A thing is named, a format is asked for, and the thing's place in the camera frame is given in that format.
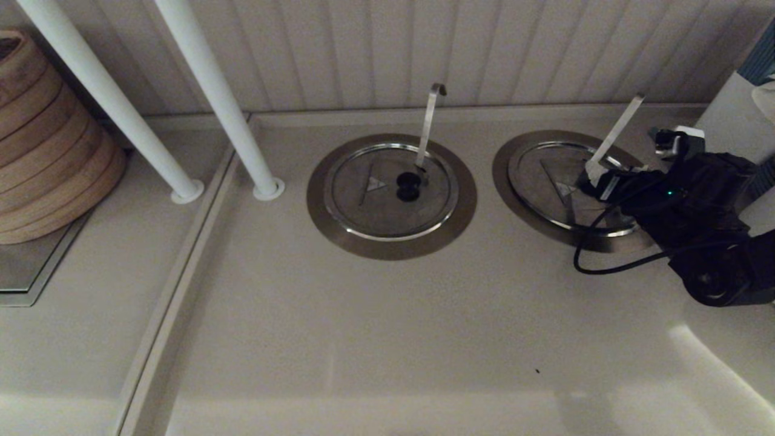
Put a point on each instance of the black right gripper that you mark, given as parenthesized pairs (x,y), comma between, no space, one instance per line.
(672,206)

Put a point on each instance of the round steel lid black knob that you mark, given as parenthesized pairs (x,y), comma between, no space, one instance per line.
(539,181)
(375,212)

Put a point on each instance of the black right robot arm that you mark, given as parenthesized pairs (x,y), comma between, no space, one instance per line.
(714,278)

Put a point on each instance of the white box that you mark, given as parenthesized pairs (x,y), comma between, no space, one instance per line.
(735,115)

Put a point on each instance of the white tissue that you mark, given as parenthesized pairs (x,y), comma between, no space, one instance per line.
(766,95)

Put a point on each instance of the blue striped container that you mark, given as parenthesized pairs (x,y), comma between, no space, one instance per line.
(764,60)

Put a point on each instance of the white metal pole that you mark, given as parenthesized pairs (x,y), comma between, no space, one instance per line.
(221,97)
(121,115)

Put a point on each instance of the stacked bamboo steamer baskets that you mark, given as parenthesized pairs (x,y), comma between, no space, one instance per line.
(48,151)

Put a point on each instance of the flat steel counter plate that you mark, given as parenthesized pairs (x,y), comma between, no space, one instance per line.
(24,266)

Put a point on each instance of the right wrist camera unit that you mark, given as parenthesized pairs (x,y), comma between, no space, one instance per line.
(714,172)

